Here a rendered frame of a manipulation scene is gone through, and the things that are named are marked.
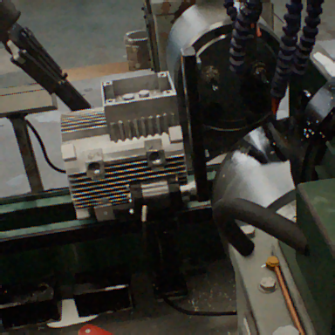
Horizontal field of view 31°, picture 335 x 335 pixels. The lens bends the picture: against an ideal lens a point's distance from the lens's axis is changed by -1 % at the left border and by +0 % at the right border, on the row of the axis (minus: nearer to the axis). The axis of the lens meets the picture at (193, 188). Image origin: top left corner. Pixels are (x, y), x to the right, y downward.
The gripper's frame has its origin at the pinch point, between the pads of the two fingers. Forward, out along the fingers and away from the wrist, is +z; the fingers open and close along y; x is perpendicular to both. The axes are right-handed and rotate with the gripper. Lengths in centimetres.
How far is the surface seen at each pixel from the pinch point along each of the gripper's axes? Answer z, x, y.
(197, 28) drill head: 10.2, -24.0, 18.3
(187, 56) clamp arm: -1.8, -23.0, -21.0
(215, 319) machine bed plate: 36.7, -0.2, -28.2
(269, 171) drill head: 10.2, -24.1, -38.1
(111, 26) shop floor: 98, 54, 381
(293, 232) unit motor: -4, -26, -67
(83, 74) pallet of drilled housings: 75, 63, 251
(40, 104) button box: 1.8, 10.4, 14.9
